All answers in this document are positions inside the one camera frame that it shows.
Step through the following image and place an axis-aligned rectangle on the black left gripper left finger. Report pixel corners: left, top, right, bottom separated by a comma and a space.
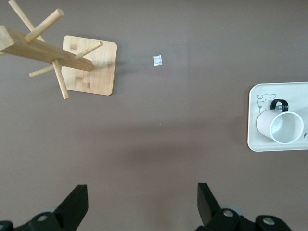
0, 184, 89, 231

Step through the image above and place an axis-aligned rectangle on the white smiley mug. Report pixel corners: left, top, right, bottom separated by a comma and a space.
256, 98, 304, 145

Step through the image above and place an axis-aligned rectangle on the wooden mug tree rack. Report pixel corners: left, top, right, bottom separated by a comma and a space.
0, 0, 118, 101

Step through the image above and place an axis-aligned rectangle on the cream rabbit print tray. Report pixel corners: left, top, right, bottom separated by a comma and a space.
247, 82, 308, 152

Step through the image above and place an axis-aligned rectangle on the brown table mat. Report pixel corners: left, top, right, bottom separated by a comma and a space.
0, 0, 308, 231

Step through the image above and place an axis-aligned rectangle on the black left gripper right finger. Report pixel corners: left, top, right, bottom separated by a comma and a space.
195, 182, 292, 231

